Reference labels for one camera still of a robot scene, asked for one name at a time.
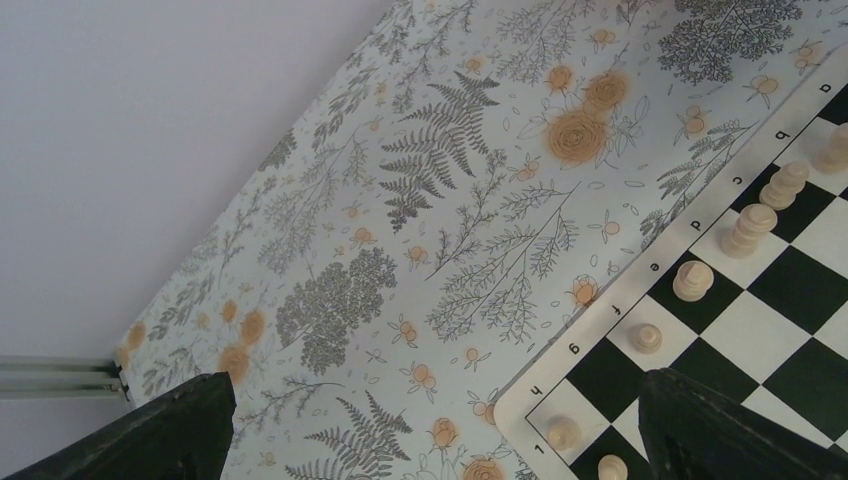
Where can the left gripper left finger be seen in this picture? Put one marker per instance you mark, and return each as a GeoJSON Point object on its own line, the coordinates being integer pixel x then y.
{"type": "Point", "coordinates": [185, 433]}

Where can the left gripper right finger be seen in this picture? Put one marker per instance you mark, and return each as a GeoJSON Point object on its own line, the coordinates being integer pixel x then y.
{"type": "Point", "coordinates": [690, 431]}

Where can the light pawn chess piece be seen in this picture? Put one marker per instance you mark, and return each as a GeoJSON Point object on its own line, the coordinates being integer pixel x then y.
{"type": "Point", "coordinates": [612, 467]}

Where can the light wooden chess piece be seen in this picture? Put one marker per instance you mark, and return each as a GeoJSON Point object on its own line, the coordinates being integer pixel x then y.
{"type": "Point", "coordinates": [692, 281]}

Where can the black white chessboard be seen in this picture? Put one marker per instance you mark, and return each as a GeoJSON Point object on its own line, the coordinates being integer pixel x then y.
{"type": "Point", "coordinates": [771, 332]}

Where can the floral patterned mat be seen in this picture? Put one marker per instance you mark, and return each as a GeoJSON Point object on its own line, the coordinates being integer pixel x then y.
{"type": "Point", "coordinates": [471, 178]}

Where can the aluminium rail frame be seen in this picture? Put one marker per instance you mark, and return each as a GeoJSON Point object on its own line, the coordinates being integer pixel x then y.
{"type": "Point", "coordinates": [32, 377]}

